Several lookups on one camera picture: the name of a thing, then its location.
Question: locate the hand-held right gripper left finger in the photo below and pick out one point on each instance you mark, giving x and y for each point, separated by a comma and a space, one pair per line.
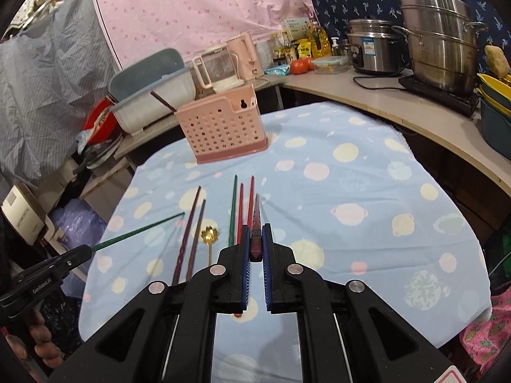
245, 265

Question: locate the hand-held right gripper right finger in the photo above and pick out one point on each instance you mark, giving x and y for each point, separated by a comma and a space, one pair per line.
266, 265

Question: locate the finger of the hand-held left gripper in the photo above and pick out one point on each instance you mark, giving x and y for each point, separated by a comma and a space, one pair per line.
72, 259

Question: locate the patterned dark red chopstick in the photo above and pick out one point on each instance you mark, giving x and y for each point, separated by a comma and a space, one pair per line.
256, 223

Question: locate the maroon chopstick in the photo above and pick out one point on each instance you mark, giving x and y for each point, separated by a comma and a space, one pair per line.
187, 235
196, 239

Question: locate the green chopstick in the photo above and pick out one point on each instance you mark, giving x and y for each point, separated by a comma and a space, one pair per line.
139, 231
232, 211

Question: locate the pink perforated utensil basket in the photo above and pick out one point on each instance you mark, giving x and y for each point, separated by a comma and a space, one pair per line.
221, 131

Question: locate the person's left hand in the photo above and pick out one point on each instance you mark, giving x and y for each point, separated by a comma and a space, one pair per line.
44, 343

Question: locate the translucent plastic bag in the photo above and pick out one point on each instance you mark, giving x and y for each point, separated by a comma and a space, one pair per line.
76, 223

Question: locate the gold flower spoon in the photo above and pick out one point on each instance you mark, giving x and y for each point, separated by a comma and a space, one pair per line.
207, 234

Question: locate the white boxy appliance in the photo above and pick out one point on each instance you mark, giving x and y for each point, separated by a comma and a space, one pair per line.
26, 213

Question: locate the black frying pan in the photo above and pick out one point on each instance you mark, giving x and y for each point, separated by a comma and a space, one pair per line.
102, 153

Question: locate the light blue dotted cloth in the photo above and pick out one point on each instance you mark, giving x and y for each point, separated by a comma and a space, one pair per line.
359, 175

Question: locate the red plastic basin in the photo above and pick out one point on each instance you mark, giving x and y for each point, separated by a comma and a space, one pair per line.
98, 117

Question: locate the grey striped cloth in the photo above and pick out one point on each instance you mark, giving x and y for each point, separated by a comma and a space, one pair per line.
48, 87

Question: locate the dark brown chopstick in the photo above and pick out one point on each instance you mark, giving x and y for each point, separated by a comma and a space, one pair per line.
163, 101

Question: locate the blue-grey lidded dish bin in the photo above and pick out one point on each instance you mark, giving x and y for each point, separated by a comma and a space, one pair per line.
151, 87

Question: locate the blue wipes packet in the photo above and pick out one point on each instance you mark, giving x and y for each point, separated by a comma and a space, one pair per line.
278, 70

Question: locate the white glass kettle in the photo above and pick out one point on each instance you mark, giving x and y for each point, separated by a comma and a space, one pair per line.
217, 70

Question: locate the red tomato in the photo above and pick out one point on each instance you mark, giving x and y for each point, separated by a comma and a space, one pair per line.
298, 66
310, 63

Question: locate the pink electric kettle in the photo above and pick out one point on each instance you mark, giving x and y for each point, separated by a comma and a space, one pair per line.
245, 56

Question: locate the clear teal-lidded food container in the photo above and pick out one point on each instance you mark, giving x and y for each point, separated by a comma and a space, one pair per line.
329, 64

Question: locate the yellow-label sauce bottle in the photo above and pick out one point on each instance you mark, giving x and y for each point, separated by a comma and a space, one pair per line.
277, 50

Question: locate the dark soy sauce bottle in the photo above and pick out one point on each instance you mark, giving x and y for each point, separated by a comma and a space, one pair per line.
290, 48

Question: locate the yellow seasoning packet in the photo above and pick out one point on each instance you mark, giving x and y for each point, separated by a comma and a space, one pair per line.
304, 49

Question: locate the yellow cooking oil bottle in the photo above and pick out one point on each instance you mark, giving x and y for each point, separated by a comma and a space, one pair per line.
319, 42

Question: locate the pink pineapple print cloth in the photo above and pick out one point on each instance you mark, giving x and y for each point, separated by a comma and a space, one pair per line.
487, 335

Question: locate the white and green carton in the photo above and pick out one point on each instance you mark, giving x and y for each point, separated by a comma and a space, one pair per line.
293, 28

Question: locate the steel rice cooker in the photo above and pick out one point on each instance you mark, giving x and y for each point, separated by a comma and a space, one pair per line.
373, 50

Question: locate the black induction cooker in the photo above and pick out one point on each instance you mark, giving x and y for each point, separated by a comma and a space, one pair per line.
439, 97

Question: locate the pink dotted curtain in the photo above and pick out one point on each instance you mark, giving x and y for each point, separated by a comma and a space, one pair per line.
191, 8

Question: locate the teal plastic basin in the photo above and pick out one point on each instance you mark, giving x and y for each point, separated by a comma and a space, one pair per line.
495, 127

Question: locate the large steel steamer pot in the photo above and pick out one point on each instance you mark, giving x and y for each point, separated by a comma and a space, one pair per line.
439, 40

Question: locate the yellow bowl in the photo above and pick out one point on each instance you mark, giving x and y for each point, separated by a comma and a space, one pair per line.
497, 85

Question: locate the yellow loofah sponge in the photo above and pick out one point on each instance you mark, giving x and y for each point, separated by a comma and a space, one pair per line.
497, 60

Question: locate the navy printed wall cloth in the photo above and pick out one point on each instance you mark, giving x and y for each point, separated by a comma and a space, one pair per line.
359, 4

